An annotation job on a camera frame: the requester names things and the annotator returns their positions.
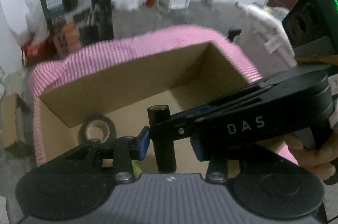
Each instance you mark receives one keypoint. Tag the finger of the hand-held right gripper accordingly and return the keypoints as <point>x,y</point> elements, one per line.
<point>211,126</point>
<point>190,110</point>

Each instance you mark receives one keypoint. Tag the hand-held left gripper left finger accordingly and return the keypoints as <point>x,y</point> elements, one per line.
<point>142,145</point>

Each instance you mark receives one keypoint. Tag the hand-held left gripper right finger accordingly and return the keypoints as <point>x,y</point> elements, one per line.
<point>197,150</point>

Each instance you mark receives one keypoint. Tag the black cylindrical tube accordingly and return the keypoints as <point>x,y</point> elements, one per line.
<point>165,155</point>

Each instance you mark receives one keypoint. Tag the black tape roll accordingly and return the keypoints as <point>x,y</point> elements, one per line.
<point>89,131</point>

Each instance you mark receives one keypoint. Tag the large cardboard box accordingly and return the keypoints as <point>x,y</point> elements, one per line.
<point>118,81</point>

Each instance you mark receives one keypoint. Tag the person's right hand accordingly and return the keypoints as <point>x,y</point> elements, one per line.
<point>306,158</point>

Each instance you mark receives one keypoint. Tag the white fluffy blanket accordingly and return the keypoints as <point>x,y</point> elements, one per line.
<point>261,17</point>

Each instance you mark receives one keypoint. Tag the pale bed cover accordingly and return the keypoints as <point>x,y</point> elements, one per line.
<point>264,57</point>

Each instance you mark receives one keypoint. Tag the pink checkered tablecloth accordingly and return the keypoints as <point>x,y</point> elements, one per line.
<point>105,53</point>

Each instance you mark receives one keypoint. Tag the small brown object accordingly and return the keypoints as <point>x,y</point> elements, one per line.
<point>207,0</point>

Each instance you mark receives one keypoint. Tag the small brown cardboard box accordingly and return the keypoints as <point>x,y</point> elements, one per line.
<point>10,121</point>

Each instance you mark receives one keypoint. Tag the red snack packet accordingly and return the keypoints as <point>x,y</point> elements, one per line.
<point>34,50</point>

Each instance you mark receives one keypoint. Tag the white plastic bag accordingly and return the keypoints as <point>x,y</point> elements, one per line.
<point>37,20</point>

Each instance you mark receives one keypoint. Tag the white curtain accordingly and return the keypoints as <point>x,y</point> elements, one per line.
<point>10,36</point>

